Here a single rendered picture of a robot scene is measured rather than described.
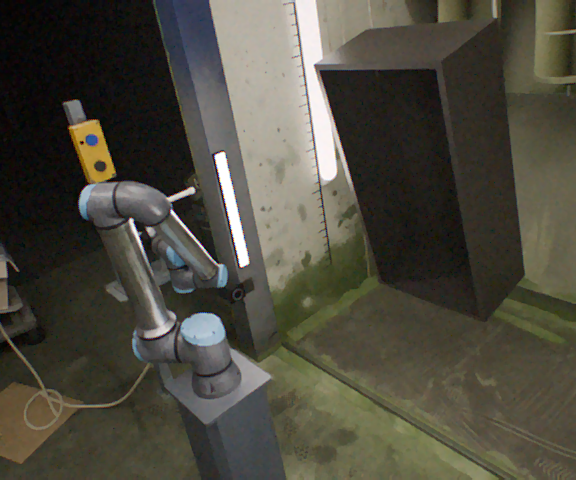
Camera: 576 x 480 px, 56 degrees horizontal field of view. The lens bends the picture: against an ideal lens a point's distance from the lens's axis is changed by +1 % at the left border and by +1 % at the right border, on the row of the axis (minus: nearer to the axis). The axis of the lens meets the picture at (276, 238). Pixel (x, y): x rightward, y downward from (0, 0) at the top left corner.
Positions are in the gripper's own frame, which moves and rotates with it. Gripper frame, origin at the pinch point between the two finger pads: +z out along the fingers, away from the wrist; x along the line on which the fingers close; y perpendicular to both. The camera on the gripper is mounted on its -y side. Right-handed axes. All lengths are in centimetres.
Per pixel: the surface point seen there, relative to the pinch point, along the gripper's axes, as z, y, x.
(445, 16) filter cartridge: -24, -51, 198
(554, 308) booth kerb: -102, 100, 174
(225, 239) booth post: 9, 29, 47
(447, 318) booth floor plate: -59, 105, 140
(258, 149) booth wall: 4, -11, 75
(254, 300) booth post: 4, 69, 53
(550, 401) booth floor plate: -129, 105, 113
